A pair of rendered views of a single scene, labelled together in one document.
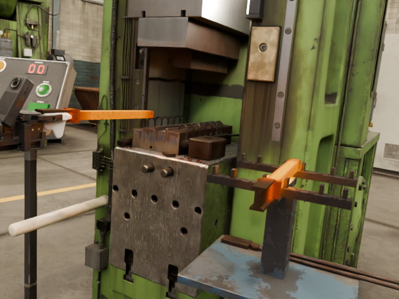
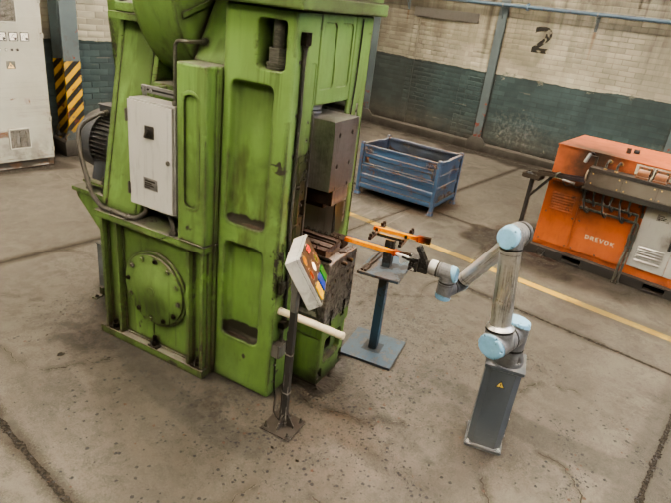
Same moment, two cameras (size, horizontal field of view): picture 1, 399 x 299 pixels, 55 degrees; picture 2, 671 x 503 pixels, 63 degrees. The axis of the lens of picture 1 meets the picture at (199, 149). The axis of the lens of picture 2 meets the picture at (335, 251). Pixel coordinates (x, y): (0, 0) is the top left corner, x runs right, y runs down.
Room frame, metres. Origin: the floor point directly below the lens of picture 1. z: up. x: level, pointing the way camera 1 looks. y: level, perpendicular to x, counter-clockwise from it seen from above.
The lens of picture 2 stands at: (1.47, 3.27, 2.36)
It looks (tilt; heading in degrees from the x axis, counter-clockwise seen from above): 24 degrees down; 267
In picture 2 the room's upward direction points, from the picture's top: 7 degrees clockwise
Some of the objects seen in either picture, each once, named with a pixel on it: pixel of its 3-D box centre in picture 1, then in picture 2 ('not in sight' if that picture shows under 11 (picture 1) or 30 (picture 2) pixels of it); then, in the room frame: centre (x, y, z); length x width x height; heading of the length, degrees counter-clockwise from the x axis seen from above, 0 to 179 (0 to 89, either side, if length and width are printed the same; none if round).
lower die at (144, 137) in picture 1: (186, 134); (304, 240); (1.50, 0.06, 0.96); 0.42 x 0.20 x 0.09; 151
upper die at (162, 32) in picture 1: (193, 40); (310, 186); (1.50, 0.06, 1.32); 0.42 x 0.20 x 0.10; 151
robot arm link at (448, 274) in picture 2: not in sight; (447, 272); (0.66, 0.49, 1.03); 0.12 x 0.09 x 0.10; 151
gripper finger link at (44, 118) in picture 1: (43, 118); not in sight; (0.85, 0.36, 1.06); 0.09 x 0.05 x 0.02; 149
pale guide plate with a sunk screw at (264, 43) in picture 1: (263, 54); not in sight; (1.27, -0.18, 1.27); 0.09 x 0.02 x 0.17; 61
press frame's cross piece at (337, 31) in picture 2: not in sight; (303, 53); (1.60, -0.06, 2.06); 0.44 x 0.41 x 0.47; 151
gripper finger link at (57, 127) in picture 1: (59, 125); not in sight; (0.90, 0.34, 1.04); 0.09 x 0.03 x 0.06; 149
